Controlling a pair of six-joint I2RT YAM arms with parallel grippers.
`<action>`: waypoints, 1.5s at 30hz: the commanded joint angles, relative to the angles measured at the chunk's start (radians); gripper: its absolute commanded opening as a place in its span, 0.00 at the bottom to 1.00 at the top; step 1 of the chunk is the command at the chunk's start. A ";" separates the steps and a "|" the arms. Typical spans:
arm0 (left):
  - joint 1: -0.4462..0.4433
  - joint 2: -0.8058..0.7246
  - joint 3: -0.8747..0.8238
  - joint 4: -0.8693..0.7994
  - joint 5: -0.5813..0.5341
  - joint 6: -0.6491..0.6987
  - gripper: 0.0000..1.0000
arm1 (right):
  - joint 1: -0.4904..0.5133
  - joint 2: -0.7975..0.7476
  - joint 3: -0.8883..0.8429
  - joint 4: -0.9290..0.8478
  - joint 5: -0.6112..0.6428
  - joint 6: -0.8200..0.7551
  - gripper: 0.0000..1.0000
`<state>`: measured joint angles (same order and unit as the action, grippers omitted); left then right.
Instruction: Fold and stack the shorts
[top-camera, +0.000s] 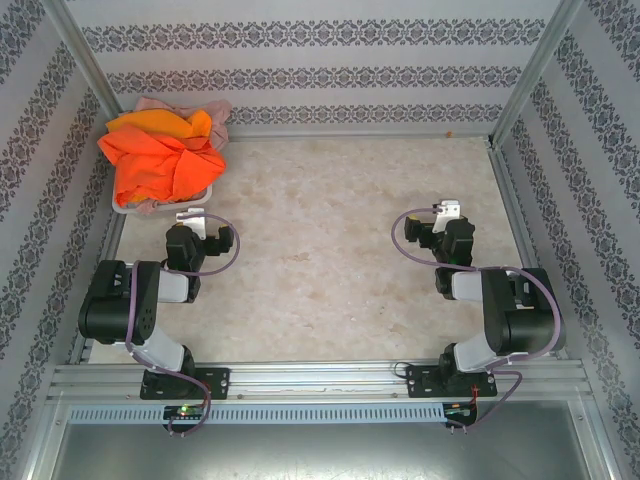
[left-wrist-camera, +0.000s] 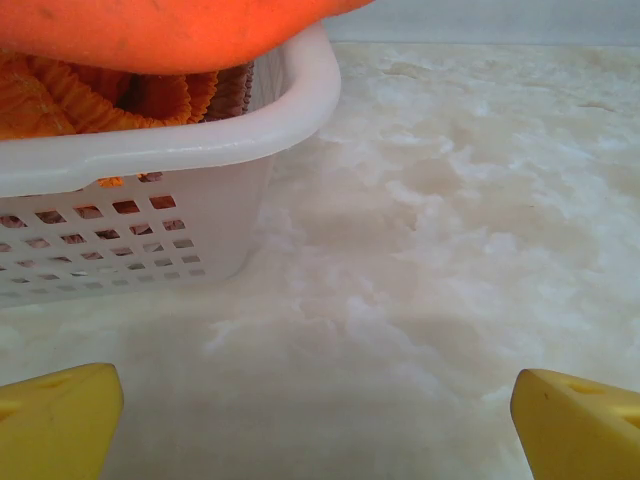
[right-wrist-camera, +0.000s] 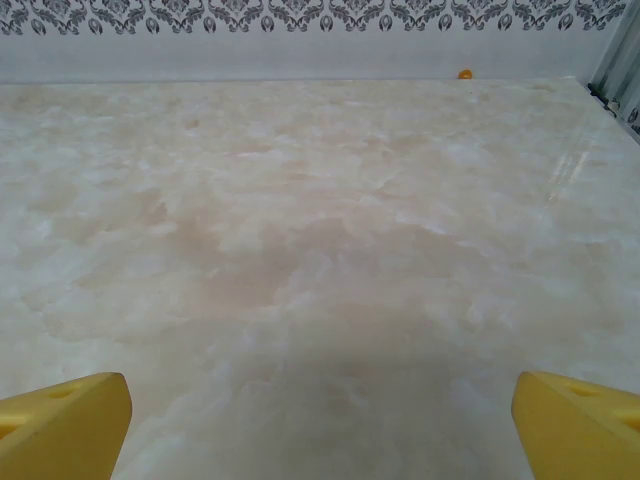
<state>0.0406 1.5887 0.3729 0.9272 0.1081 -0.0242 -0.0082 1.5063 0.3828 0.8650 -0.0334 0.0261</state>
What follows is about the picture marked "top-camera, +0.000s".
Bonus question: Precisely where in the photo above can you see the red-orange shorts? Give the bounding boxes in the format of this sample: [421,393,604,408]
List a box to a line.
[97,127,226,209]

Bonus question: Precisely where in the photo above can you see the pink shorts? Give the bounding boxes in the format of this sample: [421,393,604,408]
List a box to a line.
[113,97,232,217]

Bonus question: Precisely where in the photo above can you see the yellow-orange shorts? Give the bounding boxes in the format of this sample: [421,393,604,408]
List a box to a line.
[105,108,214,139]

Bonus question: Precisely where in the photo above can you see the white plastic basket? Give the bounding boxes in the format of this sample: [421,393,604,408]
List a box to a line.
[110,183,217,218]

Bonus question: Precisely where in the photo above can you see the grey metal sheet panel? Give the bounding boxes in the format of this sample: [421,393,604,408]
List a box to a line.
[29,399,615,480]

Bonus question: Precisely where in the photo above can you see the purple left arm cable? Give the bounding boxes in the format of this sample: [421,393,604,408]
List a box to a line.
[124,212,242,439]

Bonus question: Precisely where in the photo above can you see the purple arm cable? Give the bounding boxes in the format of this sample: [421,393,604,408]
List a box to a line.
[124,212,242,439]
[392,208,565,434]

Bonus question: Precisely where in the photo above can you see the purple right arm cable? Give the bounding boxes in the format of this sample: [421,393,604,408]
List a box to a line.
[392,208,565,434]

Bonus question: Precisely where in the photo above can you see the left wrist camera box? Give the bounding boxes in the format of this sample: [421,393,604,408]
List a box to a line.
[175,206,208,241]

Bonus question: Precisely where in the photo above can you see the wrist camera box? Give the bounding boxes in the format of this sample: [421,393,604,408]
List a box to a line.
[431,198,460,234]
[175,206,208,241]

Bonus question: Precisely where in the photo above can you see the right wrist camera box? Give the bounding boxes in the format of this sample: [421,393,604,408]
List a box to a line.
[431,198,460,234]

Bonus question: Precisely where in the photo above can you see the aluminium table edge rail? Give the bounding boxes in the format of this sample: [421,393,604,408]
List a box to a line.
[487,139,571,361]
[227,129,496,145]
[69,209,126,365]

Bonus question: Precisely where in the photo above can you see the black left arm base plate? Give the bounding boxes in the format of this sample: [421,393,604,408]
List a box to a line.
[139,367,231,400]

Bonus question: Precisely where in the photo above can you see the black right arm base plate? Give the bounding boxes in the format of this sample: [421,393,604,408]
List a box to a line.
[405,363,499,399]

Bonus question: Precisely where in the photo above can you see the aluminium mounting rail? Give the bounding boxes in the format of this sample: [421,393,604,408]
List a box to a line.
[47,359,592,402]

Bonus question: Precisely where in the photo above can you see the slotted grey cable duct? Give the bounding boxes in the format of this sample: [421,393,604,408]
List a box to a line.
[67,403,447,425]

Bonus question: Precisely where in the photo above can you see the aluminium frame post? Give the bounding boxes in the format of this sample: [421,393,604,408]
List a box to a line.
[489,0,586,146]
[44,0,126,119]

